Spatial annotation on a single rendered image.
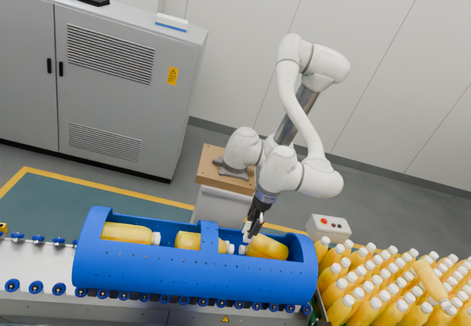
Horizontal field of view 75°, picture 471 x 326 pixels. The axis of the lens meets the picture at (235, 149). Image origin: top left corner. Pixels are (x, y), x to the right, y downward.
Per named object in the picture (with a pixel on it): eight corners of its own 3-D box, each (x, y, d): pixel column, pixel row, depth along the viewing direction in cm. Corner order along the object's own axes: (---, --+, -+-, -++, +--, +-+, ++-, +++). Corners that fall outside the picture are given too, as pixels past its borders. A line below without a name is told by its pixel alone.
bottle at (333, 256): (330, 280, 155) (347, 256, 145) (317, 277, 154) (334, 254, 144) (326, 267, 161) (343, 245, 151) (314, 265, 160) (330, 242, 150)
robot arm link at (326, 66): (254, 151, 188) (287, 160, 191) (252, 171, 176) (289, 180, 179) (308, 34, 134) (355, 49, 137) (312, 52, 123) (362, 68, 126)
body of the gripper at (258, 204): (254, 186, 116) (246, 203, 121) (256, 202, 109) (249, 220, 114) (272, 189, 117) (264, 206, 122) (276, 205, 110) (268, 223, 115)
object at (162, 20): (156, 22, 248) (157, 12, 244) (186, 29, 254) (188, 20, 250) (154, 25, 238) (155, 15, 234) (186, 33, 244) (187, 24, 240)
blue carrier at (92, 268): (94, 238, 132) (97, 189, 117) (283, 259, 151) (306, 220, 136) (71, 303, 109) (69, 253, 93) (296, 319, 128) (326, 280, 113)
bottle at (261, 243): (275, 259, 136) (242, 244, 128) (280, 243, 137) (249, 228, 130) (284, 263, 129) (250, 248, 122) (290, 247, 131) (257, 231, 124)
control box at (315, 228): (304, 226, 168) (312, 212, 162) (336, 231, 172) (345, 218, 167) (309, 240, 160) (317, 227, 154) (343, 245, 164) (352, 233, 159)
